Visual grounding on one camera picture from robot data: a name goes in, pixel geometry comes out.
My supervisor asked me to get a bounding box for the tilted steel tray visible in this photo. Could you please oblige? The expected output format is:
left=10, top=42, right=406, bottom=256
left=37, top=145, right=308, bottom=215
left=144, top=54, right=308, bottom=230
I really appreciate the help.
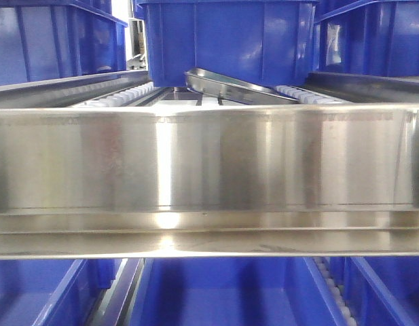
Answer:
left=185, top=67, right=299, bottom=105

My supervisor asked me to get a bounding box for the blue bin centre top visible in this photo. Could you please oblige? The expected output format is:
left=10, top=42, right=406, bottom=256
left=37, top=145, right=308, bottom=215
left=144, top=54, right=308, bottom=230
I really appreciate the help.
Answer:
left=136, top=1, right=317, bottom=87

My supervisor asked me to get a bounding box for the blue bin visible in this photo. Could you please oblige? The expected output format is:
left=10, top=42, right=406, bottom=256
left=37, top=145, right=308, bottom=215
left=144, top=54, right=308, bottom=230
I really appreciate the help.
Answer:
left=136, top=1, right=317, bottom=87
left=130, top=257, right=347, bottom=325
left=0, top=259, right=122, bottom=325
left=0, top=1, right=127, bottom=86
left=343, top=256, right=419, bottom=325
left=313, top=1, right=419, bottom=77

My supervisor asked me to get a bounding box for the blue bin bottom centre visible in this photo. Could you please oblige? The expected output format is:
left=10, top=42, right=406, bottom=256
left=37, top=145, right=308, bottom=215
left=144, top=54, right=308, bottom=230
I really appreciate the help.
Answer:
left=130, top=257, right=347, bottom=325

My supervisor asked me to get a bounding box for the blue bin bottom right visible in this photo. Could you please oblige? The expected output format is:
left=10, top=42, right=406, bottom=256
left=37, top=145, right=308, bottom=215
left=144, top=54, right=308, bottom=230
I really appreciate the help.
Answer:
left=343, top=256, right=419, bottom=325

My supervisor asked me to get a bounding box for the blue bin top left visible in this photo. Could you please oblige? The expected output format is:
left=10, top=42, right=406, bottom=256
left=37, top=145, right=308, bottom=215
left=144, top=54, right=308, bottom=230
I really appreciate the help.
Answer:
left=0, top=1, right=127, bottom=86

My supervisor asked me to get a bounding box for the blue bin top right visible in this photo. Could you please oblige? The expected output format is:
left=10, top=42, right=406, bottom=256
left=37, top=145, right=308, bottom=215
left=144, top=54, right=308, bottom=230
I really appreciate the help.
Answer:
left=313, top=1, right=419, bottom=77

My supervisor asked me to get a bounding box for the blue bin bottom left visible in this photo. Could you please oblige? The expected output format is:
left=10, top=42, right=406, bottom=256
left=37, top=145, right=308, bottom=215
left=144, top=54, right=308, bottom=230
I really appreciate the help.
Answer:
left=0, top=259, right=122, bottom=325

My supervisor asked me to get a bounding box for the stainless steel shelf front rail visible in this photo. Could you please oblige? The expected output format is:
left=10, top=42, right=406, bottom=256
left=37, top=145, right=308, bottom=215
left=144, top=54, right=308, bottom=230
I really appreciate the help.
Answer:
left=0, top=103, right=419, bottom=259

